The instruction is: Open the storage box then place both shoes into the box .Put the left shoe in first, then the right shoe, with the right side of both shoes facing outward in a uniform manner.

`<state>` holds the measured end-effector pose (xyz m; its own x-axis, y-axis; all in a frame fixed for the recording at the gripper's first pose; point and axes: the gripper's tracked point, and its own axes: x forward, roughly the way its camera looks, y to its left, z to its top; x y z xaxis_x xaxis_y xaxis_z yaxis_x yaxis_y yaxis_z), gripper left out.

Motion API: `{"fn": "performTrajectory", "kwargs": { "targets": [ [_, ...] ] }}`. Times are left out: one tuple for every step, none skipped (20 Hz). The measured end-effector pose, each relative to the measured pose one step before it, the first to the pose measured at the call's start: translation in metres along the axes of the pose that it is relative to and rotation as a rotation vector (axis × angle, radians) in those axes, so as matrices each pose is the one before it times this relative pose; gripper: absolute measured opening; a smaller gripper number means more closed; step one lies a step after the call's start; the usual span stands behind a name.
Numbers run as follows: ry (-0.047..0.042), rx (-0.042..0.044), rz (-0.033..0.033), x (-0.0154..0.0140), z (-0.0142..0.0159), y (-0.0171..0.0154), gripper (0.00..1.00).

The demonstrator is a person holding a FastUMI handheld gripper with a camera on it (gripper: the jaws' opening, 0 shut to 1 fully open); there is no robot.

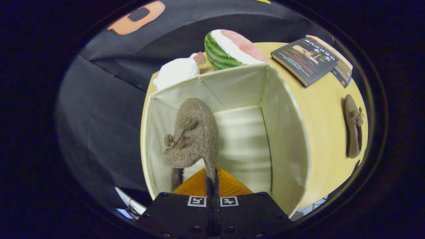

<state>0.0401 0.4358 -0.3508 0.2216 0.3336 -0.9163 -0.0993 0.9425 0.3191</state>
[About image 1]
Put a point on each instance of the foldable fabric storage box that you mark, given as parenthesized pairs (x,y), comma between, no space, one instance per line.
(245,139)

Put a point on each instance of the brown fuzzy shoe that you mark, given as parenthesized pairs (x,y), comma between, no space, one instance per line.
(352,132)
(196,132)

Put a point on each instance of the white plush toy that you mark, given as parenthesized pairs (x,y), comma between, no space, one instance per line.
(176,71)

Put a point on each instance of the watermelon slice plush toy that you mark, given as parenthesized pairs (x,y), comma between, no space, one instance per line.
(225,49)

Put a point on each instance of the blue cover book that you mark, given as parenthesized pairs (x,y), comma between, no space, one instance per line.
(342,79)

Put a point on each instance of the black cover book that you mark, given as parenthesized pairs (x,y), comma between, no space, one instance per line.
(305,59)

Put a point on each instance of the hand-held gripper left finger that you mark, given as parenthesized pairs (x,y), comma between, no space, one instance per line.
(179,212)

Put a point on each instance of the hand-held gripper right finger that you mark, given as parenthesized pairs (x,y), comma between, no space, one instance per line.
(249,212)

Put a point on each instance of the lit display screen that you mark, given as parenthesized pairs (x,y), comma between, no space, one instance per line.
(123,213)

